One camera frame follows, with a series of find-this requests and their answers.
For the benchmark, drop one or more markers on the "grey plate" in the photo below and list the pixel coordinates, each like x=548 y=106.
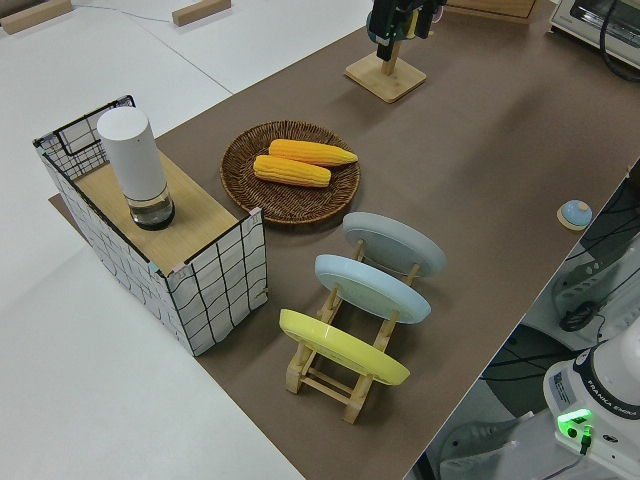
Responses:
x=395 y=245

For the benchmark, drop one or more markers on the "pink mug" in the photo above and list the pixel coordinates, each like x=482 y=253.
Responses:
x=436 y=16

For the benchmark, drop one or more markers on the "light blue plate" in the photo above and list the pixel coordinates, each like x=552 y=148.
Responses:
x=372 y=287

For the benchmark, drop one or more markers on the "blue desk bell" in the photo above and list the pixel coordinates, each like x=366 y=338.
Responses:
x=576 y=214

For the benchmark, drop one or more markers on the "wooden cabinet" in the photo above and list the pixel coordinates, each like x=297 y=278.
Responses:
x=534 y=7

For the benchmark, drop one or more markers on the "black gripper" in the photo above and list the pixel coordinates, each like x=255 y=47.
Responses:
x=390 y=20

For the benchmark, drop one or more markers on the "white cylinder glass base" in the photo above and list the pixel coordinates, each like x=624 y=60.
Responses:
x=132 y=160

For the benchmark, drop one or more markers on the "wooden board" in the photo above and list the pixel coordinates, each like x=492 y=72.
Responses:
x=190 y=220

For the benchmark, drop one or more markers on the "round wicker basket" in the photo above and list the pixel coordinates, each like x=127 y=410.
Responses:
x=250 y=200

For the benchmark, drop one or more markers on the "yellow plate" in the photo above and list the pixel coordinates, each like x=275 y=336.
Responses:
x=345 y=347

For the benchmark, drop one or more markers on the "blue mug yellow inside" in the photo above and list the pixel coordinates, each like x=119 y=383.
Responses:
x=412 y=25

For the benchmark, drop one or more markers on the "wooden mug tree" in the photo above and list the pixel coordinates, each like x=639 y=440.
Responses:
x=385 y=82

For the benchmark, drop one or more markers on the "white perforated metal bracket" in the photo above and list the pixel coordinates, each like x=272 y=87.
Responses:
x=575 y=285

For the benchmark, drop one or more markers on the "wooden plate rack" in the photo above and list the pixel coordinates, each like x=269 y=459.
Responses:
x=352 y=405

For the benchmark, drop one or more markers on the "long wooden block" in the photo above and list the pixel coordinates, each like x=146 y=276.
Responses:
x=35 y=15

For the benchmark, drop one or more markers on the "large brown table mat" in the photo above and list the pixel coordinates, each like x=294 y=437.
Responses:
x=450 y=175

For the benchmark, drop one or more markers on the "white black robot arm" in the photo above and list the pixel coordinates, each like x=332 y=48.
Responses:
x=615 y=400

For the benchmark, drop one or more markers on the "grey perforated metal bracket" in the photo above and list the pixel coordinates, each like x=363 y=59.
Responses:
x=475 y=440

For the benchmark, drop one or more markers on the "cream toaster oven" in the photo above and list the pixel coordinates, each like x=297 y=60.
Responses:
x=575 y=22

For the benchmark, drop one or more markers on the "yellow corn cob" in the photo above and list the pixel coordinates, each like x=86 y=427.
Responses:
x=312 y=151
x=292 y=171

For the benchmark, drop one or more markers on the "short wooden block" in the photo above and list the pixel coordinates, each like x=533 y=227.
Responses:
x=200 y=11

